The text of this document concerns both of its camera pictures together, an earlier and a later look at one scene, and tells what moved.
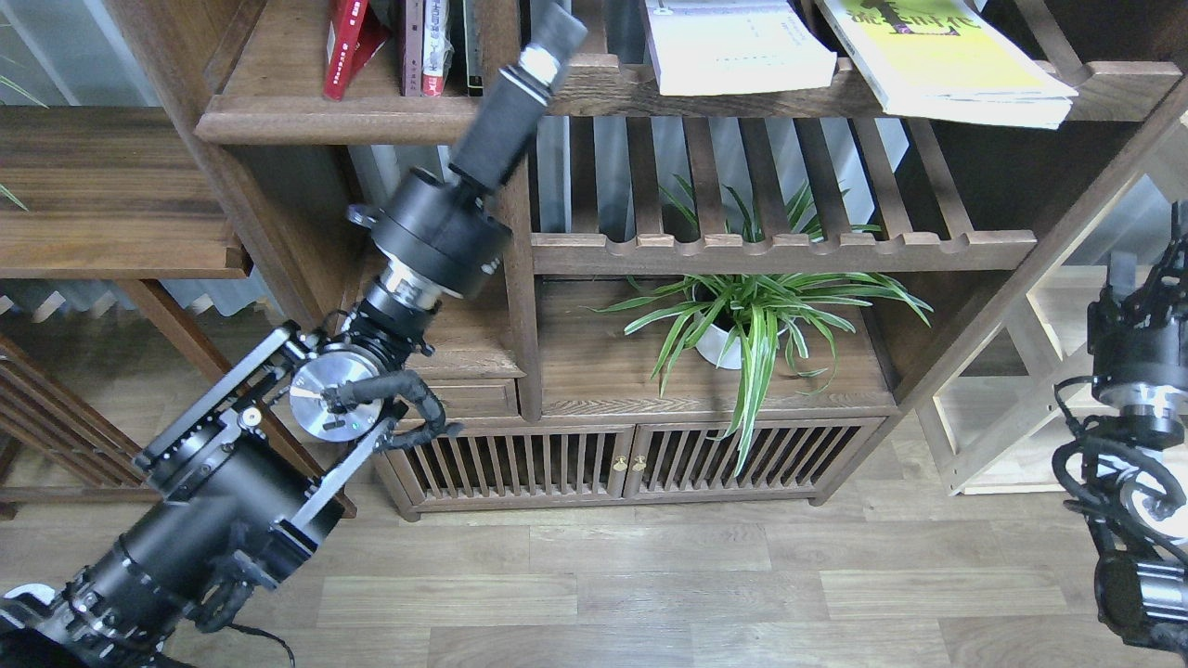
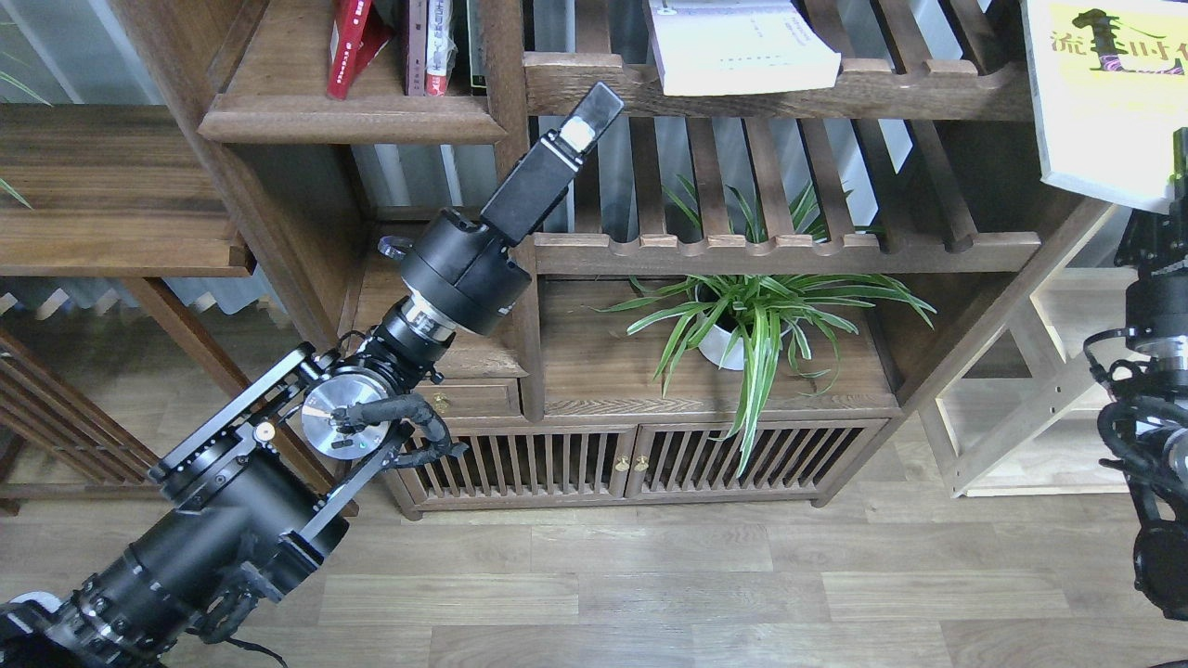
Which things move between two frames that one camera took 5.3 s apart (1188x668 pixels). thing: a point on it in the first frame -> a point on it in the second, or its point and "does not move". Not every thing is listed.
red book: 355,35 does not move
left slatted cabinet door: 481,462 does not move
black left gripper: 521,95 -> 532,189
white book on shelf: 736,45 does not move
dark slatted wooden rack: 56,447 does not move
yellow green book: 940,59 -> 1109,86
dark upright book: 473,24 does not move
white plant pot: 721,348 does not move
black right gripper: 1143,339 -> 1155,241
